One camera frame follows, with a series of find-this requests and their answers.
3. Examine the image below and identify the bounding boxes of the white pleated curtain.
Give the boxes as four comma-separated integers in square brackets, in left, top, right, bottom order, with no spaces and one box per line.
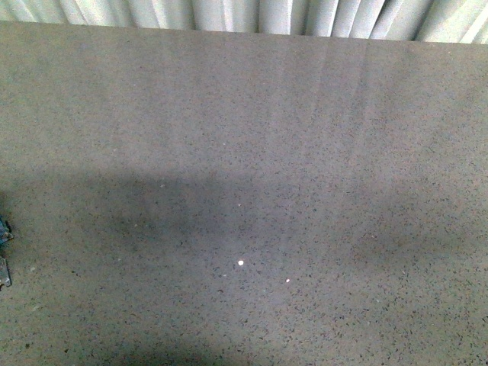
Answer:
[1,0,487,44]

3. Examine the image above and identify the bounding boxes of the blue switch block upper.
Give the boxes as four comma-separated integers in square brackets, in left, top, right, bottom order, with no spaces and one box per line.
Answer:
[0,216,14,245]

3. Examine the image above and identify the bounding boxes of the grey switch block lower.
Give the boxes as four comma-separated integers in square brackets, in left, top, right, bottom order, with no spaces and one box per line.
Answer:
[0,257,12,287]

